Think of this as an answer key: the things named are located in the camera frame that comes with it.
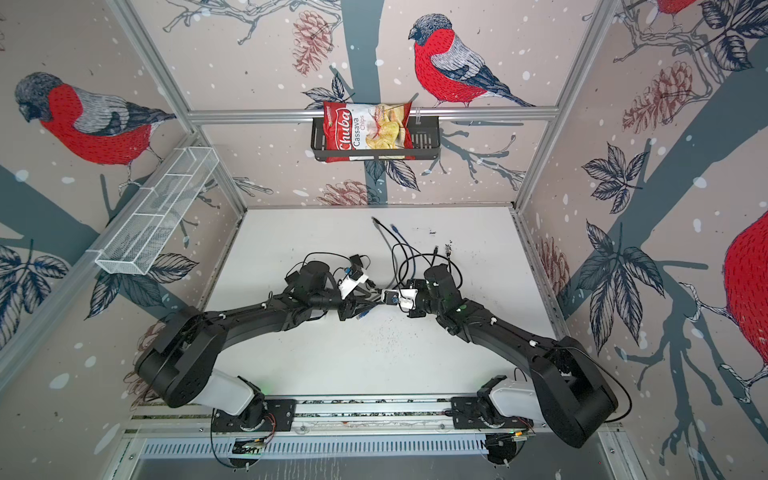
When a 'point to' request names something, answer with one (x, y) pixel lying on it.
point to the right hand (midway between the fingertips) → (395, 290)
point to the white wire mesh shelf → (135, 245)
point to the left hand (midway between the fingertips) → (370, 299)
